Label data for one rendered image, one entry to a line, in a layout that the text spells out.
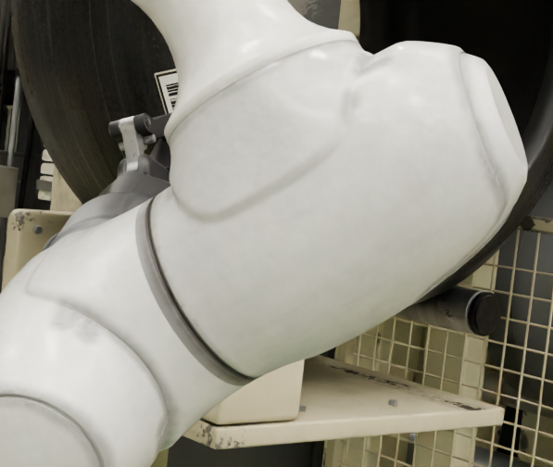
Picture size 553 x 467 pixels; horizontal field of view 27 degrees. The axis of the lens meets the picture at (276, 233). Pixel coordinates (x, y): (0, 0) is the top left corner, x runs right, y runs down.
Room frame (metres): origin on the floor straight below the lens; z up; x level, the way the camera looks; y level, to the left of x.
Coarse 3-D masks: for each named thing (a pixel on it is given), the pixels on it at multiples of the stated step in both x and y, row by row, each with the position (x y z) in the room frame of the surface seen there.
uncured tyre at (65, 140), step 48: (48, 0) 1.00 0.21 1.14; (96, 0) 0.94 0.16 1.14; (384, 0) 1.39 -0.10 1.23; (432, 0) 1.40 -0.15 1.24; (480, 0) 1.35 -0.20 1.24; (528, 0) 1.30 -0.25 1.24; (48, 48) 1.01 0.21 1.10; (96, 48) 0.95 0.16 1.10; (144, 48) 0.91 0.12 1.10; (384, 48) 1.40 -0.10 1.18; (480, 48) 1.36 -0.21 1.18; (528, 48) 1.30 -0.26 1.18; (48, 96) 1.03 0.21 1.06; (96, 96) 0.97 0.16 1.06; (144, 96) 0.92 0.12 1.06; (528, 96) 1.29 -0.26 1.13; (48, 144) 1.07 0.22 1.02; (96, 144) 1.00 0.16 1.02; (528, 144) 1.16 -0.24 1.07; (96, 192) 1.06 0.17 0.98; (528, 192) 1.16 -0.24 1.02
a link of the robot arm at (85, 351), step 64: (64, 256) 0.55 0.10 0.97; (128, 256) 0.52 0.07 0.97; (0, 320) 0.53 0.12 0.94; (64, 320) 0.51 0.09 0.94; (128, 320) 0.52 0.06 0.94; (0, 384) 0.49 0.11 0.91; (64, 384) 0.49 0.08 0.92; (128, 384) 0.50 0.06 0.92; (192, 384) 0.53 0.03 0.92; (0, 448) 0.49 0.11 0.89; (64, 448) 0.49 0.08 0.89; (128, 448) 0.50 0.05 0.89
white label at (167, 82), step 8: (160, 72) 0.90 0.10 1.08; (168, 72) 0.90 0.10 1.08; (176, 72) 0.90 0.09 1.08; (160, 80) 0.90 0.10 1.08; (168, 80) 0.90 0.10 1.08; (176, 80) 0.90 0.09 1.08; (160, 88) 0.91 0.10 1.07; (168, 88) 0.91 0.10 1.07; (176, 88) 0.91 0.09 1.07; (160, 96) 0.91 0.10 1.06; (168, 96) 0.91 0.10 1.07; (176, 96) 0.91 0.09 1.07; (168, 104) 0.91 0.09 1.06; (168, 112) 0.91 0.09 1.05
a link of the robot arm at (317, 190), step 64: (192, 0) 0.54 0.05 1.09; (256, 0) 0.53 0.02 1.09; (192, 64) 0.53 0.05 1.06; (256, 64) 0.50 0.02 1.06; (320, 64) 0.50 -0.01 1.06; (384, 64) 0.50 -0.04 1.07; (448, 64) 0.50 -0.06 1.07; (192, 128) 0.51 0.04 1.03; (256, 128) 0.50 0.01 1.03; (320, 128) 0.49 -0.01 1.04; (384, 128) 0.48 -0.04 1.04; (448, 128) 0.48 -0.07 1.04; (512, 128) 0.53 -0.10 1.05; (192, 192) 0.51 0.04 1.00; (256, 192) 0.49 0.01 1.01; (320, 192) 0.49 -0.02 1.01; (384, 192) 0.48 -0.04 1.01; (448, 192) 0.48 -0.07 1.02; (512, 192) 0.50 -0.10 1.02; (192, 256) 0.51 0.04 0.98; (256, 256) 0.50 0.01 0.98; (320, 256) 0.49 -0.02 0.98; (384, 256) 0.49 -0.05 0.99; (448, 256) 0.50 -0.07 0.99; (192, 320) 0.51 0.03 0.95; (256, 320) 0.50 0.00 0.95; (320, 320) 0.51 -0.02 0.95; (384, 320) 0.53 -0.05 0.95
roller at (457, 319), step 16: (464, 288) 1.16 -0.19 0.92; (416, 304) 1.19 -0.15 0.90; (432, 304) 1.17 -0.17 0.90; (448, 304) 1.16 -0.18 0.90; (464, 304) 1.14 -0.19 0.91; (480, 304) 1.14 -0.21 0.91; (496, 304) 1.15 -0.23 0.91; (416, 320) 1.20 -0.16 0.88; (432, 320) 1.18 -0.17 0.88; (448, 320) 1.16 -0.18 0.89; (464, 320) 1.14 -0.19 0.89; (480, 320) 1.14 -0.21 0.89; (496, 320) 1.15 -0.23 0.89
